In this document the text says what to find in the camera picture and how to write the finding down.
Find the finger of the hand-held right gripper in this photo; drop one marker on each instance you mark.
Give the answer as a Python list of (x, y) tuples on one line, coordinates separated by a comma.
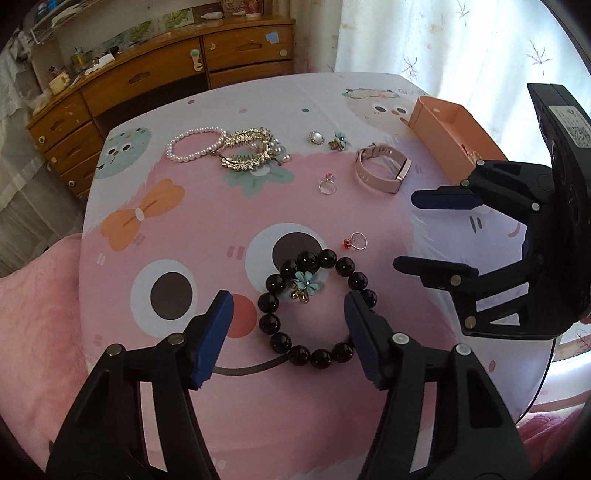
[(429, 270), (443, 199)]

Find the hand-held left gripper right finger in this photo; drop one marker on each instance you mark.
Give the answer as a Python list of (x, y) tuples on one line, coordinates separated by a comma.
[(362, 332)]

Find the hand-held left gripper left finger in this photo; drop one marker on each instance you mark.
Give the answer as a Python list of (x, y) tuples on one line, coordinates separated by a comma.
[(214, 337)]

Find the pink jewelry box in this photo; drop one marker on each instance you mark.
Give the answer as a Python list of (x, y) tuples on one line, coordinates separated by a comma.
[(431, 124)]

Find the blue flower earring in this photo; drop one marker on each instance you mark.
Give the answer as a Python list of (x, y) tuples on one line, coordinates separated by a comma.
[(302, 278), (338, 138)]

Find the silver oval earring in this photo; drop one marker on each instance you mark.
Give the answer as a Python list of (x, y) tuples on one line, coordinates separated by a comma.
[(316, 137)]

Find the pearl drop earrings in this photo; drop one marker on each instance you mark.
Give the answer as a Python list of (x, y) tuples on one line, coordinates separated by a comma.
[(278, 150)]

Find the cartoon printed table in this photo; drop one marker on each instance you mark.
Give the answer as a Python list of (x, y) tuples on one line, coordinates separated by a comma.
[(207, 221)]

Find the white leaf print curtain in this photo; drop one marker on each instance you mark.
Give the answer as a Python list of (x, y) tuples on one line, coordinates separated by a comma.
[(415, 37)]

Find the pink fleece blanket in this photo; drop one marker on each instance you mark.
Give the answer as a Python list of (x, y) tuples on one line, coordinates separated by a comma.
[(37, 323)]

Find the wooden desk with drawers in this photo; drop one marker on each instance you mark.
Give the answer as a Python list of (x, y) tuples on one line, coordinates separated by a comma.
[(138, 78)]

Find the green drawer ornament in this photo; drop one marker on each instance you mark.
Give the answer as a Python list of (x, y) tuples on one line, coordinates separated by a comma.
[(197, 60)]

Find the white lace cover cloth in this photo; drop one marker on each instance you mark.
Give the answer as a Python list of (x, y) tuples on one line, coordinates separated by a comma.
[(11, 138)]

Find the white tube bottle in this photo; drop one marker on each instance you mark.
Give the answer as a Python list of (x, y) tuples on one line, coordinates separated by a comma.
[(213, 15)]

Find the glass jar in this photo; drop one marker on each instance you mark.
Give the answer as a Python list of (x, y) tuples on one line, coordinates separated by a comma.
[(78, 61)]

